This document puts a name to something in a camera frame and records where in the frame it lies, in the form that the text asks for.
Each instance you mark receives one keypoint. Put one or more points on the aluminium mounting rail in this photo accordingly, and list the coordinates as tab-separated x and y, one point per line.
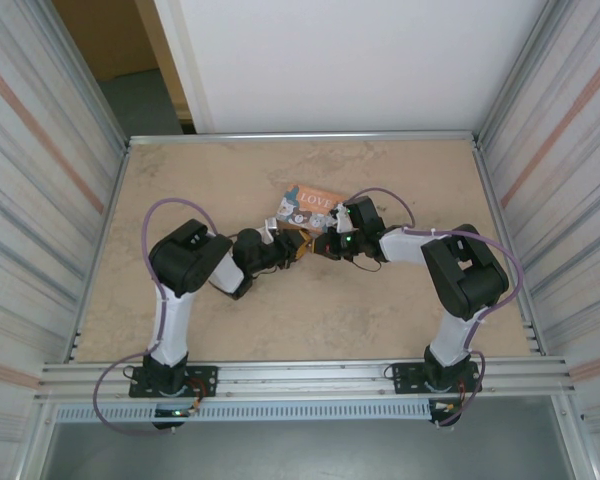
300	377

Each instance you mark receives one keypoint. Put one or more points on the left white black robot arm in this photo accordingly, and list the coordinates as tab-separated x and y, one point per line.
172	320

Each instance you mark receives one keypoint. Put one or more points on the aluminium frame side rail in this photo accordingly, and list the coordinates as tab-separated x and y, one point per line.
102	250
502	240

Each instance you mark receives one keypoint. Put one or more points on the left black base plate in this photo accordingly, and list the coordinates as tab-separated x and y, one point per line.
202	375

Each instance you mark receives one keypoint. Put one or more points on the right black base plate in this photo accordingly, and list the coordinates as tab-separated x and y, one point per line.
405	372

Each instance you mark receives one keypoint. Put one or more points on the green-lit circuit board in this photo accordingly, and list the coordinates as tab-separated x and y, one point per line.
175	413

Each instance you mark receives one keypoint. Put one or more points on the translucent striped enclosure panel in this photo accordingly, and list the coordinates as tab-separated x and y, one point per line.
570	150
30	175

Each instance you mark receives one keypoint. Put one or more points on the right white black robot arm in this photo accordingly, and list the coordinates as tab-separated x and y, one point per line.
455	340

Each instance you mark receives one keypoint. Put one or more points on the orange LOVE bear tin box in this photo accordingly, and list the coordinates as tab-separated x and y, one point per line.
310	200

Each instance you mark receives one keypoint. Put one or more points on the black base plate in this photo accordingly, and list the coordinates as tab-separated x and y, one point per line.
202	375
405	372

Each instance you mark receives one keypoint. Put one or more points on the aluminium table frame bar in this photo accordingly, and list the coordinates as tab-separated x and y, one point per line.
300	137

